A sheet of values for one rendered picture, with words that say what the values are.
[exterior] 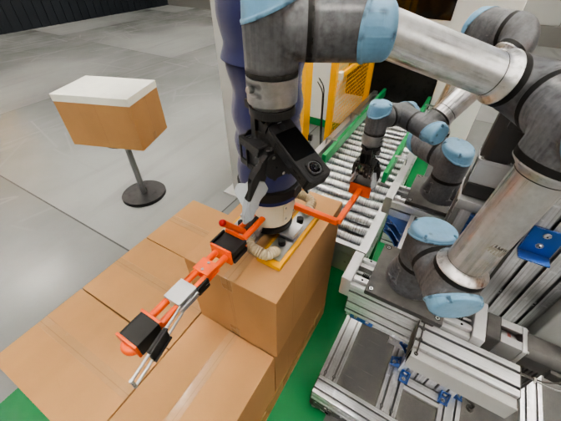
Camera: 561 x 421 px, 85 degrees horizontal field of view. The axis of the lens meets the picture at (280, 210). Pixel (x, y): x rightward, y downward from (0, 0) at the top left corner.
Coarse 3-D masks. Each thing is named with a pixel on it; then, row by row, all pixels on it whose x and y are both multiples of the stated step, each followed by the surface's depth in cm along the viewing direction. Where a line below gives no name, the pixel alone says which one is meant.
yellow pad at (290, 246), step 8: (296, 216) 127; (304, 216) 127; (312, 216) 127; (304, 224) 123; (312, 224) 124; (304, 232) 120; (272, 240) 118; (280, 240) 113; (288, 240) 117; (296, 240) 117; (280, 248) 114; (288, 248) 114; (296, 248) 116; (280, 256) 111; (288, 256) 112; (272, 264) 109; (280, 264) 109
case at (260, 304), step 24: (312, 192) 143; (336, 216) 138; (264, 240) 120; (312, 240) 120; (192, 264) 113; (240, 264) 111; (264, 264) 111; (288, 264) 111; (312, 264) 126; (216, 288) 115; (240, 288) 105; (264, 288) 103; (288, 288) 106; (312, 288) 143; (216, 312) 130; (240, 312) 117; (264, 312) 107; (288, 312) 117; (240, 336) 132; (264, 336) 119; (288, 336) 131
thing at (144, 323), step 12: (144, 312) 80; (132, 324) 77; (144, 324) 77; (156, 324) 77; (120, 336) 75; (132, 336) 75; (144, 336) 75; (156, 336) 78; (132, 348) 74; (144, 348) 76
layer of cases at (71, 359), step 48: (144, 240) 175; (192, 240) 175; (96, 288) 150; (144, 288) 150; (48, 336) 132; (96, 336) 132; (192, 336) 132; (48, 384) 118; (96, 384) 118; (144, 384) 118; (192, 384) 118; (240, 384) 118
